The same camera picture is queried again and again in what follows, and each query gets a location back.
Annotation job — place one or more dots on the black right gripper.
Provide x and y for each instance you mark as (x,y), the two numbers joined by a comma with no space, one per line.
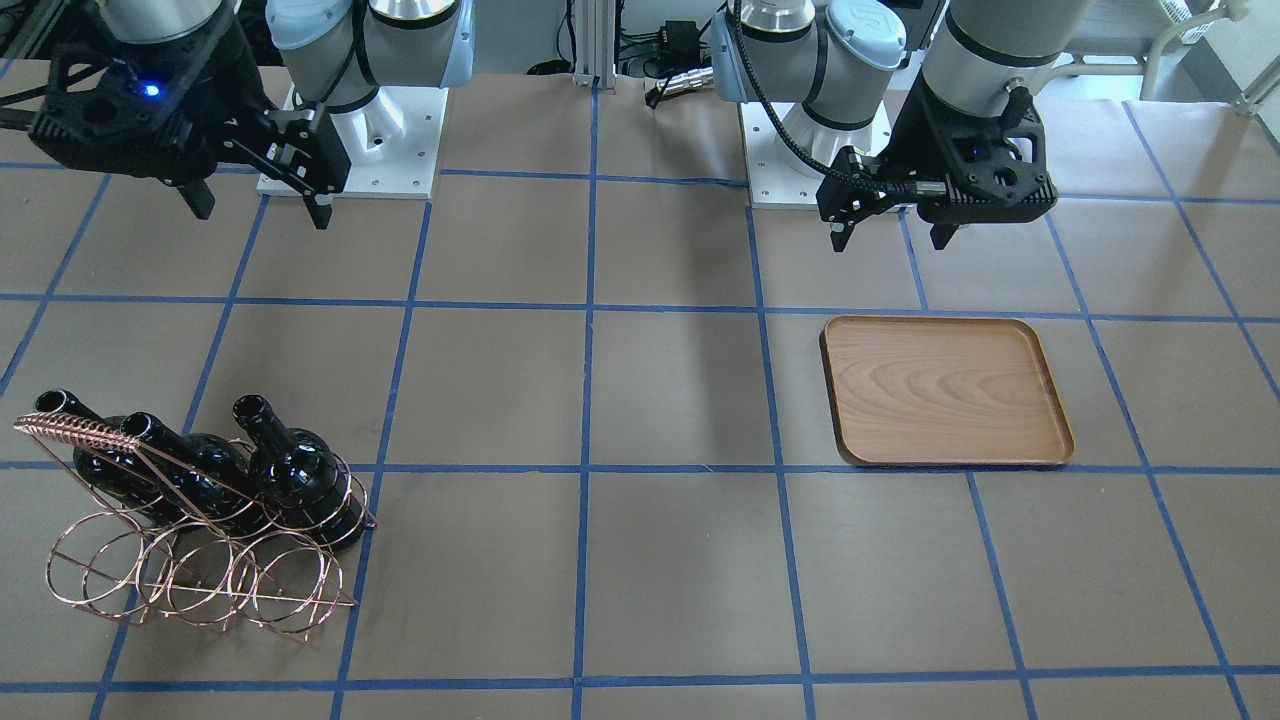
(243,88)

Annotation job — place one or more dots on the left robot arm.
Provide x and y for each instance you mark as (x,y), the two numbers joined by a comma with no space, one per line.
(835,61)

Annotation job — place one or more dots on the black wine bottle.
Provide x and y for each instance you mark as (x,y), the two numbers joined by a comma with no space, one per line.
(113,471)
(205,469)
(297,477)

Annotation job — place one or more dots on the copper wire wine basket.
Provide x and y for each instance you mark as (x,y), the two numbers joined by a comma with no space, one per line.
(117,565)

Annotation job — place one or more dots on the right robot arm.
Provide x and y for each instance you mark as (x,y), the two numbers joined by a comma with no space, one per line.
(339,53)

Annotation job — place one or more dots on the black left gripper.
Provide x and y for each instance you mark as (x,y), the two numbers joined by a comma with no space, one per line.
(913,143)

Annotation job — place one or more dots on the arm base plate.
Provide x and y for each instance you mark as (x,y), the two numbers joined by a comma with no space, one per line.
(777,179)
(393,142)

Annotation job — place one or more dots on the aluminium frame post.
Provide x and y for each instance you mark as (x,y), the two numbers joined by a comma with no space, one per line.
(594,26)

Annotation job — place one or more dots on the black power adapter back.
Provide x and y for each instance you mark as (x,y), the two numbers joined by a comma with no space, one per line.
(679,42)

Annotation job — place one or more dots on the wooden tray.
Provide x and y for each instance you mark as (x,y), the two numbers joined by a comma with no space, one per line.
(943,391)

